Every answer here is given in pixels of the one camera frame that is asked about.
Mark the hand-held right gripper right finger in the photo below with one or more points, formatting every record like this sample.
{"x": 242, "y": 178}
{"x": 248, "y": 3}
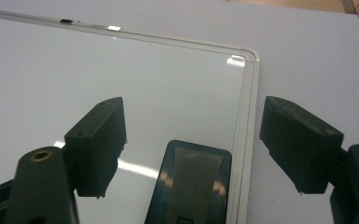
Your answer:
{"x": 298, "y": 146}

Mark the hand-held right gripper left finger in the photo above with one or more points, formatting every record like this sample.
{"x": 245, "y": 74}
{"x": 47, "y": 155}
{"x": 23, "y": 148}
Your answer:
{"x": 98, "y": 149}

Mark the black whiteboard eraser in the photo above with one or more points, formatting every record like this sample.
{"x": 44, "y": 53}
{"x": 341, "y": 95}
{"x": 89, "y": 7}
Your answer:
{"x": 192, "y": 186}

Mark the silver-framed whiteboard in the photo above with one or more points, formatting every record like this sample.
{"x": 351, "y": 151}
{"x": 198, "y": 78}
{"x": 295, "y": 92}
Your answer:
{"x": 74, "y": 77}

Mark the large white cover board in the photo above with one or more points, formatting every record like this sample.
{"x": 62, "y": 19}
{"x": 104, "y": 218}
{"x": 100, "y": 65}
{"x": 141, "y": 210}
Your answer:
{"x": 307, "y": 62}

